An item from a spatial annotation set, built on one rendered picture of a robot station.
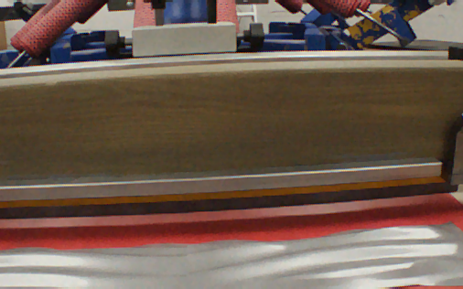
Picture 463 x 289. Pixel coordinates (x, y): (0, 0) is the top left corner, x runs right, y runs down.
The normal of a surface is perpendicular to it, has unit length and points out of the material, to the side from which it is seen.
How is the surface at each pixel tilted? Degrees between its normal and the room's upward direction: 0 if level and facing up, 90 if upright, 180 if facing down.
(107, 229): 0
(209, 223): 0
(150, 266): 32
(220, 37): 90
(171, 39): 90
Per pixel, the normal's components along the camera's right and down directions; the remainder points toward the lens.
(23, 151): 0.07, 0.29
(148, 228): -0.04, -0.96
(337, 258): 0.03, -0.71
